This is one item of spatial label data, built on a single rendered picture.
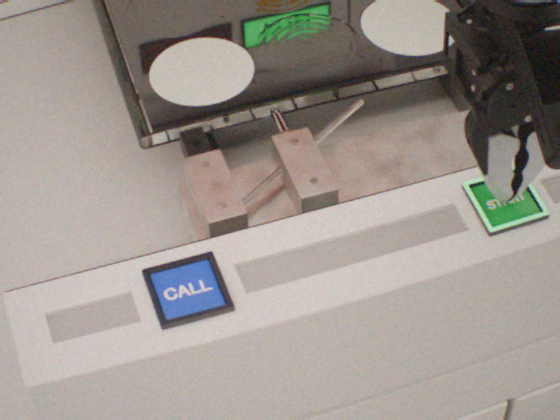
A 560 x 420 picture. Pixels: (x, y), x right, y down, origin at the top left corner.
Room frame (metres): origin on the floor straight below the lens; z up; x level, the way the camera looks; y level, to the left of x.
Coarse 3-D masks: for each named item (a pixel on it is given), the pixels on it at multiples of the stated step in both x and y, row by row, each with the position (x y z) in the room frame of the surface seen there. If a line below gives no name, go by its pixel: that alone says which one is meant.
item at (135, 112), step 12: (96, 0) 1.00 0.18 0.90; (96, 12) 0.98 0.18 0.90; (108, 12) 0.98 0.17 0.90; (108, 24) 0.96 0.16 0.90; (108, 36) 0.94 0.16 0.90; (108, 48) 0.92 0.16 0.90; (120, 48) 0.92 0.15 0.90; (120, 60) 0.90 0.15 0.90; (120, 72) 0.88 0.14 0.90; (120, 84) 0.86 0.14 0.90; (132, 84) 0.86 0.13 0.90; (132, 96) 0.84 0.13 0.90; (132, 108) 0.83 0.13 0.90; (132, 120) 0.81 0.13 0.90; (144, 120) 0.81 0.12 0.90; (144, 132) 0.79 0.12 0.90
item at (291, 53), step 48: (144, 0) 1.00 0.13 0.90; (192, 0) 0.99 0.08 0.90; (240, 0) 0.99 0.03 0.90; (288, 0) 0.98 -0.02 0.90; (336, 0) 0.98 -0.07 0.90; (432, 0) 0.98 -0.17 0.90; (144, 48) 0.92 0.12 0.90; (288, 48) 0.90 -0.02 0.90; (336, 48) 0.90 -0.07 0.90; (144, 96) 0.84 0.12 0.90; (240, 96) 0.84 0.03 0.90; (288, 96) 0.83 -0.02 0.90
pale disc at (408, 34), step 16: (384, 0) 0.98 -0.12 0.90; (400, 0) 0.98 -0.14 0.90; (416, 0) 0.98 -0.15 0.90; (368, 16) 0.95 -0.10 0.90; (384, 16) 0.95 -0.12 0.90; (400, 16) 0.95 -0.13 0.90; (416, 16) 0.95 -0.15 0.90; (432, 16) 0.95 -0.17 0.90; (368, 32) 0.93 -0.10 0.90; (384, 32) 0.93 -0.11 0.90; (400, 32) 0.92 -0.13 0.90; (416, 32) 0.92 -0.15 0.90; (432, 32) 0.92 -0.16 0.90; (384, 48) 0.90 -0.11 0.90; (400, 48) 0.90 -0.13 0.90; (416, 48) 0.90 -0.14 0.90; (432, 48) 0.90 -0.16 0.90
